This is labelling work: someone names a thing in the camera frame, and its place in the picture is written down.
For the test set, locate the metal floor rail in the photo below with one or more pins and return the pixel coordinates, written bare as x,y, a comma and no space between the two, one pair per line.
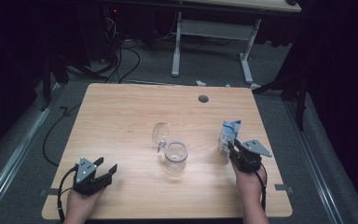
320,177
9,168

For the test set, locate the black stand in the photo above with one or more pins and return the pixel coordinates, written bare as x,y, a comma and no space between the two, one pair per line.
46,84
300,102

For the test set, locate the white and blue milk carton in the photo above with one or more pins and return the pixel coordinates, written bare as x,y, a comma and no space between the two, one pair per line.
227,133

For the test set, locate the small dark object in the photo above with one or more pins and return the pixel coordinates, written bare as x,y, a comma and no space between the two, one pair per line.
291,2

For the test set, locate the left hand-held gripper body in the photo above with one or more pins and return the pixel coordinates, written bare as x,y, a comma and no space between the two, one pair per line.
85,171

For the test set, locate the white-framed desk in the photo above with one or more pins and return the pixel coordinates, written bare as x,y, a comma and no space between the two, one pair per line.
214,29

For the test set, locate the white scrap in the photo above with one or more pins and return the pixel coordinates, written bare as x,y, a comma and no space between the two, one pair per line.
200,83

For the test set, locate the clear glass cup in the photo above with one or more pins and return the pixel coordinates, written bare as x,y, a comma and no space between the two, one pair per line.
175,155

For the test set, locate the grey tape strip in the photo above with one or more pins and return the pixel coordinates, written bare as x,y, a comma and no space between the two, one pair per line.
49,192
282,187

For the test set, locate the person's left hand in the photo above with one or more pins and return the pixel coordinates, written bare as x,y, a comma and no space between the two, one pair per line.
79,207

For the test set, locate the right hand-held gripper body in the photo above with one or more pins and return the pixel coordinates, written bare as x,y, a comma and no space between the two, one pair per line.
254,148

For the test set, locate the person's right hand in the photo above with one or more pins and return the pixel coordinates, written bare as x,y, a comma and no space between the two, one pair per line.
250,185

